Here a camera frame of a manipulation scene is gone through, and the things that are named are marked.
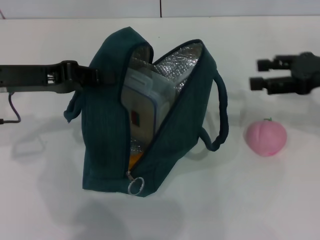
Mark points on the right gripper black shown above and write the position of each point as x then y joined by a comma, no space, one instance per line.
308,72

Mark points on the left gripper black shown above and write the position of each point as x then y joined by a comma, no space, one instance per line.
27,76

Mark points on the clear food container blue seal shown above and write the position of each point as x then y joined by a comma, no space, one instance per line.
142,110

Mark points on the dark teal insulated lunch bag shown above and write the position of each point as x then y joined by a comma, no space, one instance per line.
105,140

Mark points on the pink toy peach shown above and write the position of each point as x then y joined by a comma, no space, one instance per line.
266,138

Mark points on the yellow banana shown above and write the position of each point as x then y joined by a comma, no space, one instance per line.
135,162

